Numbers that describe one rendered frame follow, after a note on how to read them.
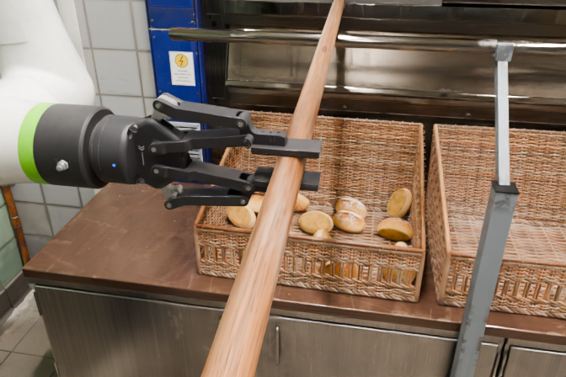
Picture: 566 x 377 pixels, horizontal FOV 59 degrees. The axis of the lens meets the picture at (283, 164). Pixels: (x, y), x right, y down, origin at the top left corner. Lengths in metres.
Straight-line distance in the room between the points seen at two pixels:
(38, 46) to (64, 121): 0.16
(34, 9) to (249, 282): 0.47
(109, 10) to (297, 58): 0.59
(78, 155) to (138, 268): 0.86
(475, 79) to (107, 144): 1.18
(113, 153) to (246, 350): 0.29
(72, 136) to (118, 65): 1.17
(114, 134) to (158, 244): 0.93
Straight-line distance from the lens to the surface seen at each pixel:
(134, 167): 0.56
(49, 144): 0.57
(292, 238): 1.19
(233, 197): 0.55
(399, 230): 1.40
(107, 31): 1.70
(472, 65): 1.54
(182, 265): 1.37
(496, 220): 1.04
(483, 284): 1.12
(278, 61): 1.54
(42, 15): 0.71
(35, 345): 2.14
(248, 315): 0.33
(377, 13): 1.48
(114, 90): 1.75
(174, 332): 1.43
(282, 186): 0.46
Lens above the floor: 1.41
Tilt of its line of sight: 27 degrees down
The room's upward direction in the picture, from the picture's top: straight up
